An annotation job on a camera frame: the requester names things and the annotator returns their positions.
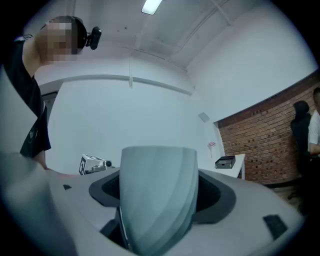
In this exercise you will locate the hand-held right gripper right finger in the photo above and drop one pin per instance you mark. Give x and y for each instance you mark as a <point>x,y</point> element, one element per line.
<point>245,207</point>

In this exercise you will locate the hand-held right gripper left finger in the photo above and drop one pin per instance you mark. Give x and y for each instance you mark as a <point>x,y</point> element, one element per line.
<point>70,200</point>

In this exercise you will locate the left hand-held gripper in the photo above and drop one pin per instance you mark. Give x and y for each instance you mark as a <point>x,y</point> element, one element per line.
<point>91,165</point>

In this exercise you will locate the black rectangular tray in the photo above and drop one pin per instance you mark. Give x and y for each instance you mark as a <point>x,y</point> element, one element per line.
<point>225,162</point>

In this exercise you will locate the pale blue cup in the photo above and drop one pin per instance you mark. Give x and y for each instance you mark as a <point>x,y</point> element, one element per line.
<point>157,187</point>

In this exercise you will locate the person's left forearm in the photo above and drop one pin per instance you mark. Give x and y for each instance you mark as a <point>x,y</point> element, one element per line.
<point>43,160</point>

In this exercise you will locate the person's black shirt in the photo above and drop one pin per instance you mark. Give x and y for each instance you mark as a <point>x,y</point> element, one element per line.
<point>30,100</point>

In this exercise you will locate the person's head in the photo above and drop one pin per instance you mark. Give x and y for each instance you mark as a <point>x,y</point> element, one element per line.
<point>50,50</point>

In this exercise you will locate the long ceiling light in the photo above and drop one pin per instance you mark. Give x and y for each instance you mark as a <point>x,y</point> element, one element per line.
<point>151,6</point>

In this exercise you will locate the white wall panel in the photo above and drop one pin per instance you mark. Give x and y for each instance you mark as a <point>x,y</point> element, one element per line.
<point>203,117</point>

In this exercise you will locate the black head camera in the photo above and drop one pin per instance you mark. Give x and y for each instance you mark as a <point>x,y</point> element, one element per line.
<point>94,37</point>

